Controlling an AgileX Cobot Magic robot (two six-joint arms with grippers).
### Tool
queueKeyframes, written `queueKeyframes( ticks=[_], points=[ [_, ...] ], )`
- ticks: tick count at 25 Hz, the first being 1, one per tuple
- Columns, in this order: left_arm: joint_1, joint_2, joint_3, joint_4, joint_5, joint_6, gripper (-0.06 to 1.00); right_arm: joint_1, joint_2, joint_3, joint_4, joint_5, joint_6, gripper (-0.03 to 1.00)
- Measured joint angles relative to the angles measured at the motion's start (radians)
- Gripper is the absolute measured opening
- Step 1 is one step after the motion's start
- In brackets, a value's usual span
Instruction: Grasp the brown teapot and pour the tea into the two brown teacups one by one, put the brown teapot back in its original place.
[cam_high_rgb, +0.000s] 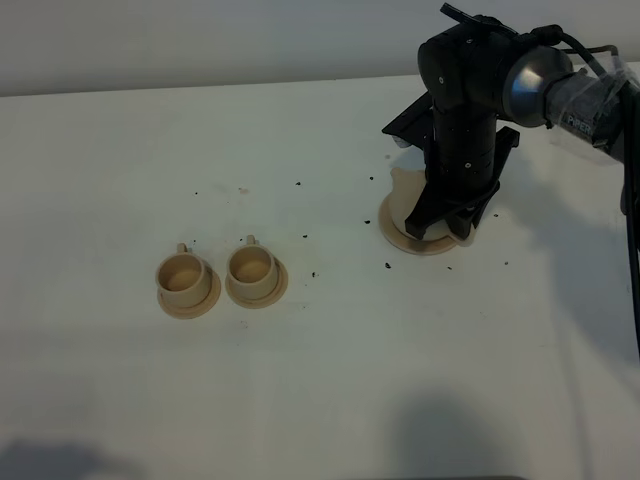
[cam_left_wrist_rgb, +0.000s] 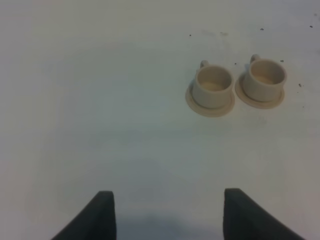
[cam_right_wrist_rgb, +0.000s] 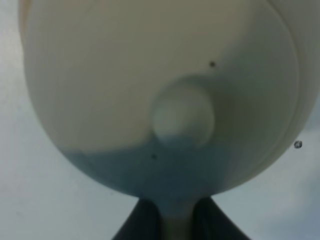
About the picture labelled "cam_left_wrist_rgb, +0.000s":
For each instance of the tan saucer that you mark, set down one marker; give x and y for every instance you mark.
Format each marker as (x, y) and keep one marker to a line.
(253, 103)
(208, 112)

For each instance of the tan right saucer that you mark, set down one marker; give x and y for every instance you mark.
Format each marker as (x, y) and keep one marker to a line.
(253, 103)

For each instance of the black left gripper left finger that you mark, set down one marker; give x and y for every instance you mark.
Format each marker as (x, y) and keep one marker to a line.
(97, 221)

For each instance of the tan right teacup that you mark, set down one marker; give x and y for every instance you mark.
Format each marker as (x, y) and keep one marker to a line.
(264, 79)

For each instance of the tan left teacup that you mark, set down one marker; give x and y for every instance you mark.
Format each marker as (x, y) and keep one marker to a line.
(212, 86)

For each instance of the tan teacup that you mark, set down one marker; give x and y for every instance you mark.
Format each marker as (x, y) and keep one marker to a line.
(264, 79)
(212, 86)

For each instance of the tan left saucer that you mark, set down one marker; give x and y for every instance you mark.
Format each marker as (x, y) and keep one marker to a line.
(208, 112)

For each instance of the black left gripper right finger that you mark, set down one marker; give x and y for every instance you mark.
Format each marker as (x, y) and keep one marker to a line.
(244, 219)

